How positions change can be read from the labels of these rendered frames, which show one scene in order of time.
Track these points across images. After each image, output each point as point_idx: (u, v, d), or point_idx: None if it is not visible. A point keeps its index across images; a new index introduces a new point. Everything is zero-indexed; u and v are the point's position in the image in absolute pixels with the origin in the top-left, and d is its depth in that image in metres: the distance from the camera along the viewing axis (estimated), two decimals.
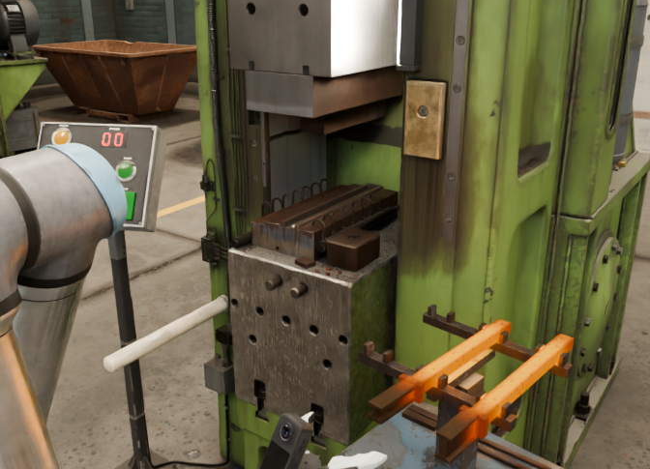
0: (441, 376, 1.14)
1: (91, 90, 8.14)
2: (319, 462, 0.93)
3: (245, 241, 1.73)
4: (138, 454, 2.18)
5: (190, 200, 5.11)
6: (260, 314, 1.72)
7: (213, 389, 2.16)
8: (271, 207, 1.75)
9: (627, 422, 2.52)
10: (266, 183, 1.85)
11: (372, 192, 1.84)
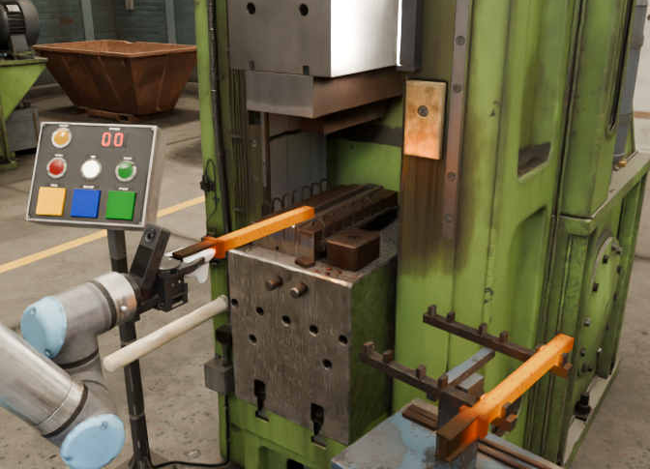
0: (441, 376, 1.14)
1: (91, 90, 8.14)
2: (179, 263, 1.21)
3: None
4: (138, 454, 2.18)
5: (190, 200, 5.11)
6: (260, 314, 1.72)
7: (213, 389, 2.16)
8: (271, 207, 1.75)
9: (627, 422, 2.52)
10: (266, 183, 1.85)
11: (372, 192, 1.84)
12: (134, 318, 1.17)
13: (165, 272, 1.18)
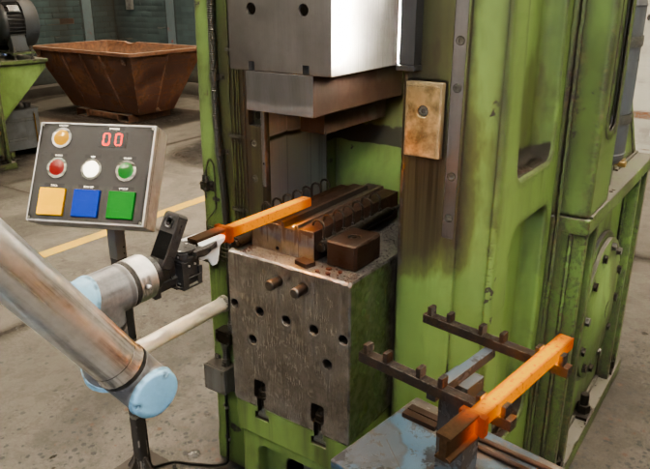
0: (441, 376, 1.14)
1: (91, 90, 8.14)
2: (194, 247, 1.35)
3: (245, 241, 1.73)
4: (138, 454, 2.18)
5: (190, 200, 5.11)
6: (260, 314, 1.72)
7: (213, 389, 2.16)
8: (271, 207, 1.75)
9: (627, 422, 2.52)
10: (266, 183, 1.85)
11: (372, 192, 1.84)
12: (157, 296, 1.30)
13: (183, 254, 1.32)
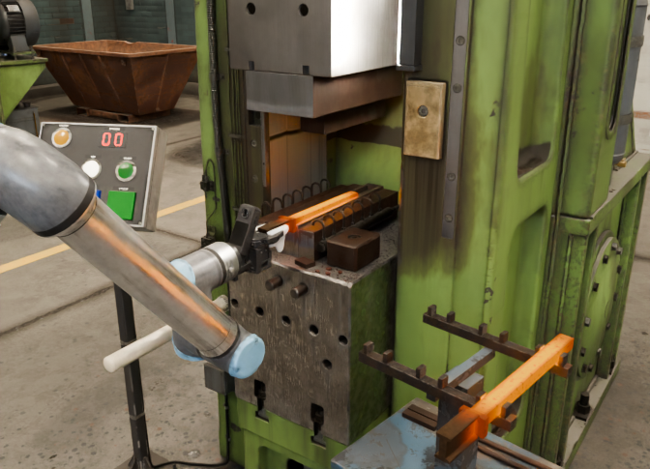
0: (441, 376, 1.14)
1: (91, 90, 8.14)
2: (265, 235, 1.54)
3: None
4: (138, 454, 2.18)
5: (190, 200, 5.11)
6: (260, 314, 1.72)
7: (213, 389, 2.16)
8: (271, 207, 1.75)
9: (627, 422, 2.52)
10: (266, 183, 1.85)
11: (372, 192, 1.84)
12: (234, 278, 1.49)
13: (257, 242, 1.51)
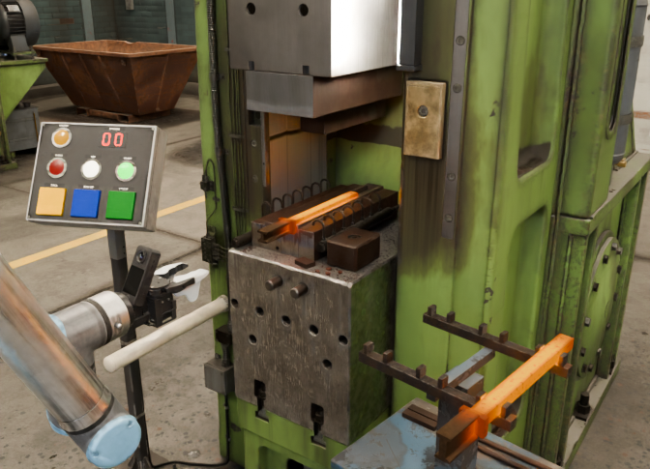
0: (441, 376, 1.14)
1: (91, 90, 8.14)
2: (168, 281, 1.31)
3: (245, 241, 1.73)
4: (138, 454, 2.18)
5: (190, 200, 5.11)
6: (260, 314, 1.72)
7: (213, 389, 2.16)
8: (271, 207, 1.75)
9: (627, 422, 2.52)
10: (266, 183, 1.85)
11: (372, 192, 1.84)
12: (128, 334, 1.26)
13: (156, 290, 1.28)
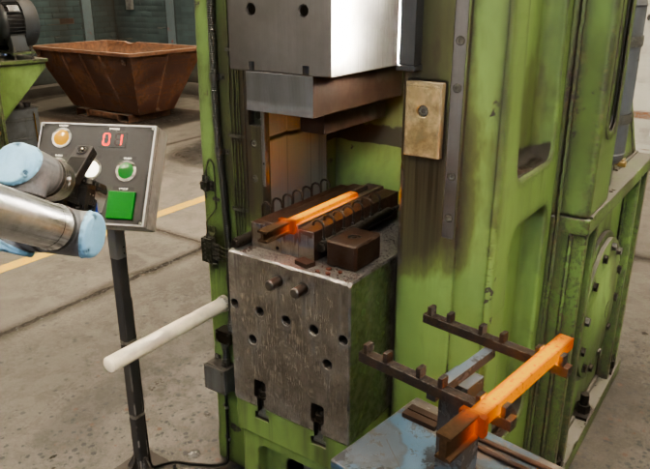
0: (441, 376, 1.14)
1: (91, 90, 8.14)
2: (95, 181, 1.57)
3: (245, 241, 1.73)
4: (138, 454, 2.18)
5: (190, 200, 5.11)
6: (260, 314, 1.72)
7: (213, 389, 2.16)
8: (271, 207, 1.75)
9: (627, 422, 2.52)
10: (266, 183, 1.85)
11: (372, 192, 1.84)
12: (64, 202, 1.46)
13: (89, 179, 1.53)
